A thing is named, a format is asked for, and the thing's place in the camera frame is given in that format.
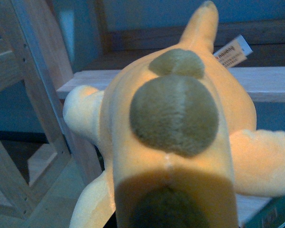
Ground orange plush dinosaur toy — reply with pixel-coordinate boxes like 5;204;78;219
63;1;285;228

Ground green box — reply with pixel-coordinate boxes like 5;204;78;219
241;196;285;228

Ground white orange toy tag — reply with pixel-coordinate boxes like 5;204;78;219
213;35;253;68

